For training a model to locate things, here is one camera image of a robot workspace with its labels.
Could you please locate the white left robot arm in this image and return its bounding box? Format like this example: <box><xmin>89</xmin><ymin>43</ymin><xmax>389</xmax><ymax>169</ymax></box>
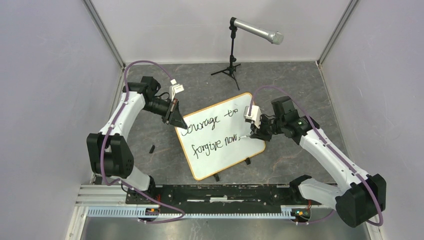
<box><xmin>86</xmin><ymin>76</ymin><xmax>188</xmax><ymax>204</ymax></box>

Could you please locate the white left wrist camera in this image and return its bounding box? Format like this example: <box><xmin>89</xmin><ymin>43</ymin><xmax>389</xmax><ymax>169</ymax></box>
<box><xmin>169</xmin><ymin>78</ymin><xmax>184</xmax><ymax>100</ymax></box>

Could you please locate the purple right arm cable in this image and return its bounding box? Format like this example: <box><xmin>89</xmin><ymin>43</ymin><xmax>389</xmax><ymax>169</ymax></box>
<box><xmin>248</xmin><ymin>85</ymin><xmax>384</xmax><ymax>228</ymax></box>

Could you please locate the black marker cap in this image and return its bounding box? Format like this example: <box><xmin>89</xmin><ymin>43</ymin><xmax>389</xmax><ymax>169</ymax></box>
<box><xmin>149</xmin><ymin>145</ymin><xmax>156</xmax><ymax>154</ymax></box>

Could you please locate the silver microphone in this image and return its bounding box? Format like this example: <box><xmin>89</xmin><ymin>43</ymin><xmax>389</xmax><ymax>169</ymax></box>
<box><xmin>229</xmin><ymin>17</ymin><xmax>284</xmax><ymax>45</ymax></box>

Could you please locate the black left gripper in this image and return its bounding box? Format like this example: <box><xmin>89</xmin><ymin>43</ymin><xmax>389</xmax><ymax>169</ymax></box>
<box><xmin>141</xmin><ymin>97</ymin><xmax>187</xmax><ymax>130</ymax></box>

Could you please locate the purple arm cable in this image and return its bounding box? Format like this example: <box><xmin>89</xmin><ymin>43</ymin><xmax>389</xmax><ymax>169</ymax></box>
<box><xmin>248</xmin><ymin>85</ymin><xmax>384</xmax><ymax>228</ymax></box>
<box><xmin>99</xmin><ymin>60</ymin><xmax>186</xmax><ymax>225</ymax></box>

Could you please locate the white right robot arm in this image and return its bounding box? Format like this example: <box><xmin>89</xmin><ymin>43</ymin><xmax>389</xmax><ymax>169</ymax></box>
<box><xmin>243</xmin><ymin>96</ymin><xmax>387</xmax><ymax>228</ymax></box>

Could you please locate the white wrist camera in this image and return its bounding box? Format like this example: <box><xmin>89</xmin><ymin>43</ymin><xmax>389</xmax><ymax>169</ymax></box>
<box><xmin>243</xmin><ymin>105</ymin><xmax>262</xmax><ymax>129</ymax></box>
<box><xmin>169</xmin><ymin>78</ymin><xmax>184</xmax><ymax>100</ymax></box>

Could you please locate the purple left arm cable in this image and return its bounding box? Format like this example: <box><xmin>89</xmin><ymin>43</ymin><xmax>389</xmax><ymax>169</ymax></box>
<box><xmin>99</xmin><ymin>60</ymin><xmax>186</xmax><ymax>225</ymax></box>

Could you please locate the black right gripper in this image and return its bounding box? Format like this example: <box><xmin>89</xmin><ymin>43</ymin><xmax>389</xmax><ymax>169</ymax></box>
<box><xmin>249</xmin><ymin>114</ymin><xmax>285</xmax><ymax>142</ymax></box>

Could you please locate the black microphone tripod stand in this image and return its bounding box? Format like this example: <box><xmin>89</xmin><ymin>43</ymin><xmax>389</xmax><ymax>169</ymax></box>
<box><xmin>210</xmin><ymin>24</ymin><xmax>241</xmax><ymax>90</ymax></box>

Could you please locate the yellow framed whiteboard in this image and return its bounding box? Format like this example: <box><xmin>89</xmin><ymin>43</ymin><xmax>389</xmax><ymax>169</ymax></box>
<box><xmin>175</xmin><ymin>92</ymin><xmax>266</xmax><ymax>181</ymax></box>

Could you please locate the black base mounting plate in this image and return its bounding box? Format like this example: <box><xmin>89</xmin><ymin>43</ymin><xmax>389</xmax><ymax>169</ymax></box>
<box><xmin>147</xmin><ymin>184</ymin><xmax>319</xmax><ymax>214</ymax></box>

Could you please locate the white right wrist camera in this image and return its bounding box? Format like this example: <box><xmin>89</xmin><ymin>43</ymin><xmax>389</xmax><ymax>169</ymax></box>
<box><xmin>243</xmin><ymin>105</ymin><xmax>262</xmax><ymax>129</ymax></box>

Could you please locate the white slotted cable duct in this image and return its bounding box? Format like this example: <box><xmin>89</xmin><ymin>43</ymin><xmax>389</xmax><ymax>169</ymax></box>
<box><xmin>87</xmin><ymin>206</ymin><xmax>295</xmax><ymax>220</ymax></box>

